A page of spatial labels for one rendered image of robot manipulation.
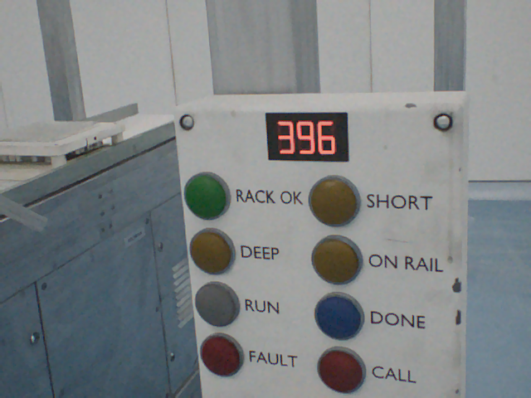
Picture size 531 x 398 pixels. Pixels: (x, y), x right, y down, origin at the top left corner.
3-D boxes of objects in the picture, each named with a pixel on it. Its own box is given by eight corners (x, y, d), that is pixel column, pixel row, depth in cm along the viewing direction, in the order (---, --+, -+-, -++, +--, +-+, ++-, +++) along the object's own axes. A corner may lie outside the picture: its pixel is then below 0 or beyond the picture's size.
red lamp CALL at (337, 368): (362, 398, 43) (360, 356, 43) (318, 391, 44) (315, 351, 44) (364, 390, 44) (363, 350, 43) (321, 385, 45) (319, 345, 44)
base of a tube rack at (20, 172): (63, 182, 139) (61, 170, 138) (-37, 178, 147) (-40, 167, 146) (129, 152, 160) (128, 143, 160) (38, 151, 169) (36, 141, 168)
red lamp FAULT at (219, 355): (239, 381, 46) (236, 342, 45) (200, 376, 47) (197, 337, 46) (244, 374, 47) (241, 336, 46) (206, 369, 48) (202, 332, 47)
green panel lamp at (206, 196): (226, 221, 43) (221, 177, 42) (184, 219, 44) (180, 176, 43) (231, 217, 44) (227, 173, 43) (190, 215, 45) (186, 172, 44)
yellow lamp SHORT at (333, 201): (356, 228, 40) (354, 181, 40) (309, 225, 41) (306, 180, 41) (359, 224, 41) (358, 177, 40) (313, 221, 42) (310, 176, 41)
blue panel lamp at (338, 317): (360, 344, 42) (358, 301, 42) (314, 338, 43) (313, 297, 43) (362, 337, 43) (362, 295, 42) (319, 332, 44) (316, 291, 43)
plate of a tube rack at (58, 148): (60, 157, 137) (58, 146, 137) (-42, 154, 146) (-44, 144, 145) (126, 131, 159) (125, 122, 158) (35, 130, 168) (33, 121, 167)
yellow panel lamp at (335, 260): (358, 288, 41) (357, 242, 41) (312, 283, 42) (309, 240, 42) (361, 282, 42) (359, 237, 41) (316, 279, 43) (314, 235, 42)
